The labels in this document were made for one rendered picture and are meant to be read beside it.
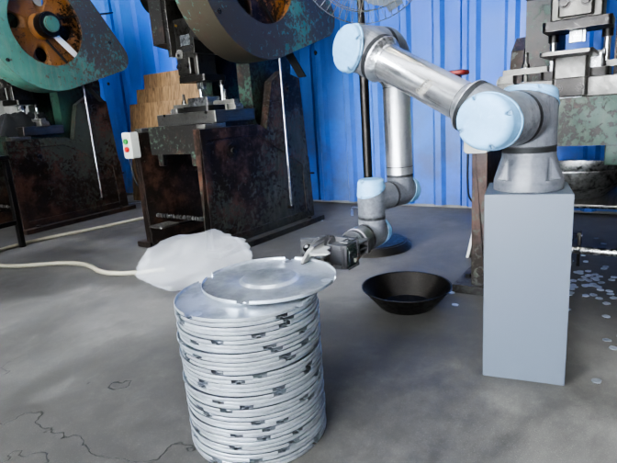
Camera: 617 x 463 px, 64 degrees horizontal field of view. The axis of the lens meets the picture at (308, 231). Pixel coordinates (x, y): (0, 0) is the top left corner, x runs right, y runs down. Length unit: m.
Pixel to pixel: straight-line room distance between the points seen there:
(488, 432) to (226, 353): 0.56
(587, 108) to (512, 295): 0.72
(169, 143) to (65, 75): 1.34
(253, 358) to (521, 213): 0.66
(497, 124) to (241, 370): 0.68
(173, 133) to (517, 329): 1.93
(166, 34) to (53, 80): 1.18
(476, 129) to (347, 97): 2.47
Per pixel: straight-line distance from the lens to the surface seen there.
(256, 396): 0.98
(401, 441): 1.10
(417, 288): 1.82
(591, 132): 1.74
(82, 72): 3.93
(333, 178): 3.63
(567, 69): 1.81
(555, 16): 1.92
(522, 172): 1.20
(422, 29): 3.33
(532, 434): 1.16
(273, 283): 1.03
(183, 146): 2.61
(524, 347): 1.30
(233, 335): 0.92
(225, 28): 2.32
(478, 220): 1.78
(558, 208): 1.19
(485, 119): 1.07
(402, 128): 1.42
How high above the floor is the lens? 0.65
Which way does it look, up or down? 13 degrees down
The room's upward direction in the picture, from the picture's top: 4 degrees counter-clockwise
